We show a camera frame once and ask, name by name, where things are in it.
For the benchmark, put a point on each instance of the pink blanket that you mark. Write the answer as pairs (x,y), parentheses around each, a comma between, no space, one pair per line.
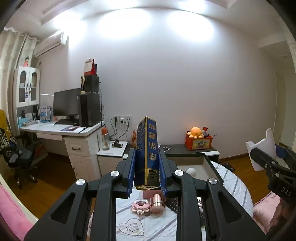
(11,213)

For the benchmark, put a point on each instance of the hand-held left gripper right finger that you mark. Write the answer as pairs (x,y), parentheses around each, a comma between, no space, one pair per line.
(163,173)

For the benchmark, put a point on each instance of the black speaker box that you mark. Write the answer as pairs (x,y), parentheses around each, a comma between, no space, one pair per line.
(91,84)

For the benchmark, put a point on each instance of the floor scale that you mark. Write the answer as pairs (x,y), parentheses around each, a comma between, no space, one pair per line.
(227,166)

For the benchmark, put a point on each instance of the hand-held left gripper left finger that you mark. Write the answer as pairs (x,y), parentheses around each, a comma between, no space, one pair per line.
(131,173)

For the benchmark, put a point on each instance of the red and white calendar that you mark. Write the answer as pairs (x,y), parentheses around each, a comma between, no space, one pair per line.
(89,67)

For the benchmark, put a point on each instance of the white bed rail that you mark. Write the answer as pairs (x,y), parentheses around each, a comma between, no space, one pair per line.
(20,204)

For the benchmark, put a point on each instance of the orange snack bag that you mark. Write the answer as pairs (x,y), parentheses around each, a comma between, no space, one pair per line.
(134,139)

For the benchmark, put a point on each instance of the person's right hand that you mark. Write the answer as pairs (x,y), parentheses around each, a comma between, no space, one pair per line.
(279,215)

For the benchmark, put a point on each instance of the black computer tower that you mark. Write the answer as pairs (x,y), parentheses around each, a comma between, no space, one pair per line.
(90,109)

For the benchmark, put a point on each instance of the black computer monitor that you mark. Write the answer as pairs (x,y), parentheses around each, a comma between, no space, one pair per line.
(67,102)

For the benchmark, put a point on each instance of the white glass-door cabinet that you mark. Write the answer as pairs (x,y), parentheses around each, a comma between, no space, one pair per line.
(26,85)

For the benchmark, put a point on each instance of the orange octopus plush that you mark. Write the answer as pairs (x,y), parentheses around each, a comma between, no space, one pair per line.
(195,132)

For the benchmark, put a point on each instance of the white air conditioner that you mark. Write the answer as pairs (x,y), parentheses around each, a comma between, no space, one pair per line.
(49,45)

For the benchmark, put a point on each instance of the beige curtain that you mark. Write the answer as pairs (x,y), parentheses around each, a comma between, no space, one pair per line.
(9,60)

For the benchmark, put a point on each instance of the pink pillow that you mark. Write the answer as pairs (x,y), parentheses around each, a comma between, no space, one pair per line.
(261,208)

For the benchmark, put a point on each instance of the white desk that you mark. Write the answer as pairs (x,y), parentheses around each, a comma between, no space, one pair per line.
(81,148)

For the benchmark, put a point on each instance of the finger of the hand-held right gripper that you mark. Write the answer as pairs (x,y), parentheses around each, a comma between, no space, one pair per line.
(281,151)
(261,158)

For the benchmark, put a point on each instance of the small black device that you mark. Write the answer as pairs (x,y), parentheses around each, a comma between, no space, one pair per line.
(117,144)

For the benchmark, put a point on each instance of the purple mouse pad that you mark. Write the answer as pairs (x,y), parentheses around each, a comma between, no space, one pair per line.
(69,128)

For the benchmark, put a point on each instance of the bottle with orange cap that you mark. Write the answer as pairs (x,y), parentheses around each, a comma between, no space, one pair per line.
(106,141)

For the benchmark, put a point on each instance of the pink block toy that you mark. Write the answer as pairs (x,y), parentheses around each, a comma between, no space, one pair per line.
(141,206)

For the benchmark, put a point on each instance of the smartphone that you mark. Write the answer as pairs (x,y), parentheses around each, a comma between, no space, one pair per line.
(166,149)

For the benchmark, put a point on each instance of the white nightstand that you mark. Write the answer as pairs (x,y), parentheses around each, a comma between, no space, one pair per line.
(111,151)

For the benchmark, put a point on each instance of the blue and gold box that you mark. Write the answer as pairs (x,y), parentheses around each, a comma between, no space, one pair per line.
(148,143)

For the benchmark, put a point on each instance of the white striped quilt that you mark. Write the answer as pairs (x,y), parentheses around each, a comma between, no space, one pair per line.
(231,185)

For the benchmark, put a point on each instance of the red storage box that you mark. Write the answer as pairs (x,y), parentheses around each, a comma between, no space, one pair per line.
(200,143)

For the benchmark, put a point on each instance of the rose gold cylinder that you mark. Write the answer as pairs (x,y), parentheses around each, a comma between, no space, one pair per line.
(157,205)

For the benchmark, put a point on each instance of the yellow and leopard clothes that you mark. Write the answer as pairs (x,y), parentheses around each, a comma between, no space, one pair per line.
(5,129)

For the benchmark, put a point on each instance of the black office chair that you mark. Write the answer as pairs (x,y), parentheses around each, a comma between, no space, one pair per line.
(20,160)

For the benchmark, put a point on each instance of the small doll figure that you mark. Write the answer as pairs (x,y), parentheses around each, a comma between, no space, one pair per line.
(26,62)

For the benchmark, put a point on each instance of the pink box with black rim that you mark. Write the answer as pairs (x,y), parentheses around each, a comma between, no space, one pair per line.
(196,168)

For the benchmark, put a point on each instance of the white astronaut toy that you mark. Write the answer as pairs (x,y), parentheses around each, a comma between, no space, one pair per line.
(192,172)

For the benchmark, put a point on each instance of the white wall outlet strip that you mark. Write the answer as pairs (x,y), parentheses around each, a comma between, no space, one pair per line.
(122,118)

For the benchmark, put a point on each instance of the blue carton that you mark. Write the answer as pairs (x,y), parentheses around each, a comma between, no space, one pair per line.
(45,114)

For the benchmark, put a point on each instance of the small wooden stand ornament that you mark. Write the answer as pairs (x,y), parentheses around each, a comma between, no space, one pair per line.
(82,85)

